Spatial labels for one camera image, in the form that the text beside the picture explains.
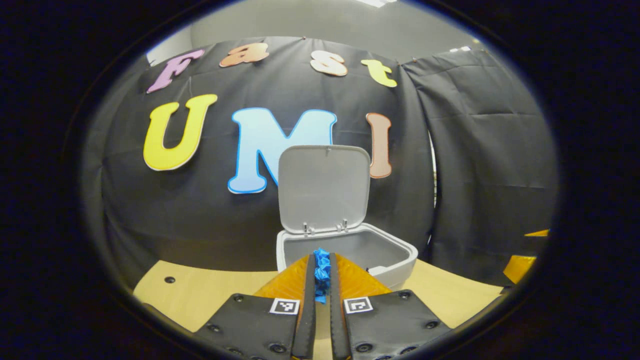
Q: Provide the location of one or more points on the white desktop garbage bin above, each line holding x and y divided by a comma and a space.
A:
325, 190

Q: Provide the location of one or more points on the ceiling light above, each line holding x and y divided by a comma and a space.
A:
460, 49
377, 2

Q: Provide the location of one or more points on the wooden desktop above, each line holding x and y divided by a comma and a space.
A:
200, 295

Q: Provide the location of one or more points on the black backdrop cloth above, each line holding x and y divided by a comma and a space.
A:
175, 215

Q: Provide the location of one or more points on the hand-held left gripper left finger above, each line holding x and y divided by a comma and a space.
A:
306, 325

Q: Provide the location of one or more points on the blue paper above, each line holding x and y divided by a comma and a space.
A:
321, 272

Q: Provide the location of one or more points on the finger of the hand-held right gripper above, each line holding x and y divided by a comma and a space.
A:
517, 269
540, 233

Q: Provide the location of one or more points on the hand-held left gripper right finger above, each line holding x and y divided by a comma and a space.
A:
339, 325

